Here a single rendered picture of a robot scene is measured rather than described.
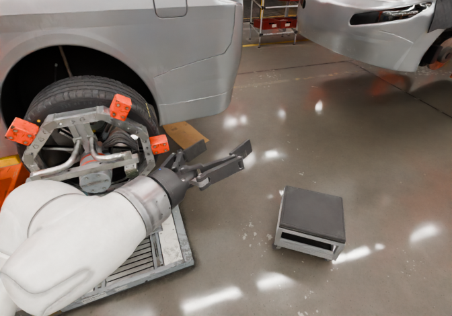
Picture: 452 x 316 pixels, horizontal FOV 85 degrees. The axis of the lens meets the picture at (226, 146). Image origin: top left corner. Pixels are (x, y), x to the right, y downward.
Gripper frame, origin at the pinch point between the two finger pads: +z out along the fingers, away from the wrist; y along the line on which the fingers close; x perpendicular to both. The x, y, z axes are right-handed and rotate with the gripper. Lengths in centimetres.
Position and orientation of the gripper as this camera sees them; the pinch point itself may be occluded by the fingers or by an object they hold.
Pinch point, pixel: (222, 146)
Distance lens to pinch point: 57.8
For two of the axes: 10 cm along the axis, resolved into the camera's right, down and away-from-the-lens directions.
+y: 7.8, 0.2, -6.2
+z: 5.7, -4.2, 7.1
